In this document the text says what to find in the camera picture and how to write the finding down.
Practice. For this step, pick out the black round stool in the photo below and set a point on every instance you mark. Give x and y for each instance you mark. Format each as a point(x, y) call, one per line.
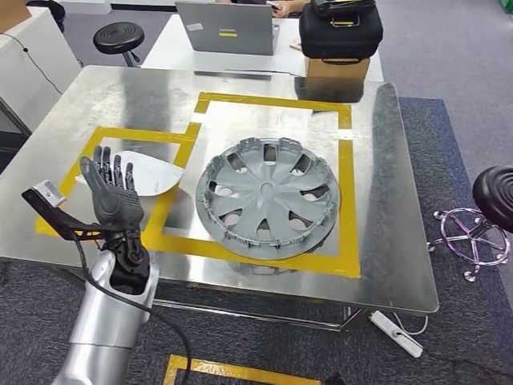
point(118, 38)
point(52, 9)
point(496, 196)

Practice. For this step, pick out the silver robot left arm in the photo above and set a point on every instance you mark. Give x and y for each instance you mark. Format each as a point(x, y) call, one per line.
point(104, 324)

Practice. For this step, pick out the white curved plastic part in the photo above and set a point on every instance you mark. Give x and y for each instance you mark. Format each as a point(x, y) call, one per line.
point(156, 175)

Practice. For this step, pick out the white desk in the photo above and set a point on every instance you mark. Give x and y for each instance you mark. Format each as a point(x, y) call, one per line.
point(168, 53)

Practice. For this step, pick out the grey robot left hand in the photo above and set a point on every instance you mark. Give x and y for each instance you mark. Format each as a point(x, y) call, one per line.
point(116, 204)

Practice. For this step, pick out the grey laptop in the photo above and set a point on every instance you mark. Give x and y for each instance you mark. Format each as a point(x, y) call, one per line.
point(224, 26)

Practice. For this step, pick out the steel workbench table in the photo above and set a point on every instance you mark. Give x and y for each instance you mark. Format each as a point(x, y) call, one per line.
point(380, 212)

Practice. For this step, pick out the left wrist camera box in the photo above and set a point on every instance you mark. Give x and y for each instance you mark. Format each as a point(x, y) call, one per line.
point(49, 192)

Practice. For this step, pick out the black carry case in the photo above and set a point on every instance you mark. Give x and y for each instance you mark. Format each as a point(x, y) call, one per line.
point(340, 34)

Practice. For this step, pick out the grey wheel hubcap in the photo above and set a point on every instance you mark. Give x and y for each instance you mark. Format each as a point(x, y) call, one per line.
point(266, 196)

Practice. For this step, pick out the brown cardboard box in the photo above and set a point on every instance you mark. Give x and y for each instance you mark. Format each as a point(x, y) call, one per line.
point(13, 13)
point(336, 69)

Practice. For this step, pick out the person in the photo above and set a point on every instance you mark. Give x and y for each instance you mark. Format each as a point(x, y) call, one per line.
point(287, 8)

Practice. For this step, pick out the white power strip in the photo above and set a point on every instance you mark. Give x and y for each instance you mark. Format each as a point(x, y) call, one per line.
point(397, 335)

